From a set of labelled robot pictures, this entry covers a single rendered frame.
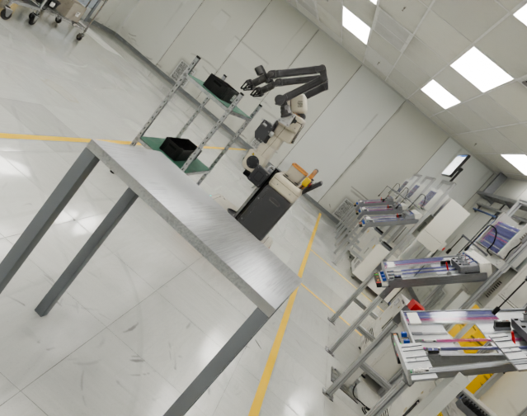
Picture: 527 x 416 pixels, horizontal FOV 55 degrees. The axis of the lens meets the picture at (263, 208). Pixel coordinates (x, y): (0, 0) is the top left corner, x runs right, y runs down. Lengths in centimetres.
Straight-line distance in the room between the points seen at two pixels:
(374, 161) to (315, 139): 137
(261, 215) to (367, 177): 748
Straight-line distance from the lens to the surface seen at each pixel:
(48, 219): 159
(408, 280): 398
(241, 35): 1170
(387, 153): 1124
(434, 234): 728
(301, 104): 402
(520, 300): 420
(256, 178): 394
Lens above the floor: 121
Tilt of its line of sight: 10 degrees down
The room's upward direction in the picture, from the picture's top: 40 degrees clockwise
